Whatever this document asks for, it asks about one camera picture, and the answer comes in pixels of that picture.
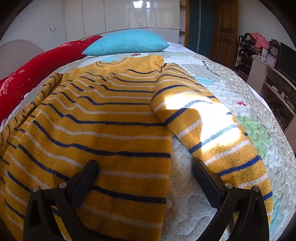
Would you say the white shelf unit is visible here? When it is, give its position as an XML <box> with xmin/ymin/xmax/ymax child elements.
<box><xmin>247</xmin><ymin>54</ymin><xmax>296</xmax><ymax>132</ymax></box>

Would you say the black television screen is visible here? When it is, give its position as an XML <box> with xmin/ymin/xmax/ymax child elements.
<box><xmin>276</xmin><ymin>42</ymin><xmax>296</xmax><ymax>80</ymax></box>

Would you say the teal curtain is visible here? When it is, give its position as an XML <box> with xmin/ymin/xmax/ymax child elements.
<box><xmin>188</xmin><ymin>0</ymin><xmax>214</xmax><ymax>55</ymax></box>

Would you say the quilted patchwork bedspread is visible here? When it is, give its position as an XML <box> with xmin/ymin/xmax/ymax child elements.
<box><xmin>0</xmin><ymin>42</ymin><xmax>296</xmax><ymax>241</ymax></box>

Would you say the teal knitted pillow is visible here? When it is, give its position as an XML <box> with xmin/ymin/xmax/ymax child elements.
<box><xmin>82</xmin><ymin>31</ymin><xmax>169</xmax><ymax>57</ymax></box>

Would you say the glossy white wardrobe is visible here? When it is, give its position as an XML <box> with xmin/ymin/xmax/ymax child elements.
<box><xmin>63</xmin><ymin>0</ymin><xmax>186</xmax><ymax>44</ymax></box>

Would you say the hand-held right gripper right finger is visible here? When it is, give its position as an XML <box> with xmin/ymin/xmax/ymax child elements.
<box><xmin>192</xmin><ymin>160</ymin><xmax>270</xmax><ymax>241</ymax></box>

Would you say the white round headboard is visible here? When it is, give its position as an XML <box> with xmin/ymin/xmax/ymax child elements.
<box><xmin>0</xmin><ymin>39</ymin><xmax>44</xmax><ymax>80</ymax></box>

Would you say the pink clothing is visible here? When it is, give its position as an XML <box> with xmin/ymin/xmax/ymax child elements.
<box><xmin>251</xmin><ymin>32</ymin><xmax>270</xmax><ymax>49</ymax></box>

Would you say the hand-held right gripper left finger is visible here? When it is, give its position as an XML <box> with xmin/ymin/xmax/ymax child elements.
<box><xmin>23</xmin><ymin>159</ymin><xmax>100</xmax><ymax>241</ymax></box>

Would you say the shoe rack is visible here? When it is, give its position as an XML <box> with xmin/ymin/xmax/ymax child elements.
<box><xmin>234</xmin><ymin>34</ymin><xmax>270</xmax><ymax>78</ymax></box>

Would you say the small purple clock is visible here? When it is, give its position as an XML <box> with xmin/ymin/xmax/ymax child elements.
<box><xmin>265</xmin><ymin>54</ymin><xmax>277</xmax><ymax>67</ymax></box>

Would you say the ornate black table clock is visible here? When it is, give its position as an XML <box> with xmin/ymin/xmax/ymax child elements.
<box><xmin>268</xmin><ymin>39</ymin><xmax>281</xmax><ymax>57</ymax></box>

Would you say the yellow striped sweater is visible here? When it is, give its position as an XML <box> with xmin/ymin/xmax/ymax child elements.
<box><xmin>0</xmin><ymin>55</ymin><xmax>274</xmax><ymax>241</ymax></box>

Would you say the long red pillow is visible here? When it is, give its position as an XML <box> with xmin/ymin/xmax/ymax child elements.
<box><xmin>0</xmin><ymin>35</ymin><xmax>103</xmax><ymax>124</ymax></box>

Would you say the wooden door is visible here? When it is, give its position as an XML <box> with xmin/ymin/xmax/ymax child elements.
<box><xmin>211</xmin><ymin>0</ymin><xmax>240</xmax><ymax>69</ymax></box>

